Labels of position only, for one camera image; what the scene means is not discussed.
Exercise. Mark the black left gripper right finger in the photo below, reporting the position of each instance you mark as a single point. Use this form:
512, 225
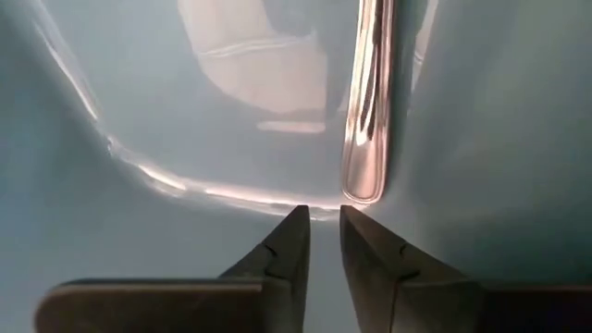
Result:
393, 296

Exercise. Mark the silver table knife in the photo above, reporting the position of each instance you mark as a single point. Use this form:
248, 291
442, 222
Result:
367, 139

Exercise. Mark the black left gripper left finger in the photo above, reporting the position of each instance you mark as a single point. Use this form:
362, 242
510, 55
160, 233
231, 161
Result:
259, 300

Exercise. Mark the dark teal plastic bin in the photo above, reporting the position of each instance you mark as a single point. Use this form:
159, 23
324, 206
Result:
485, 139

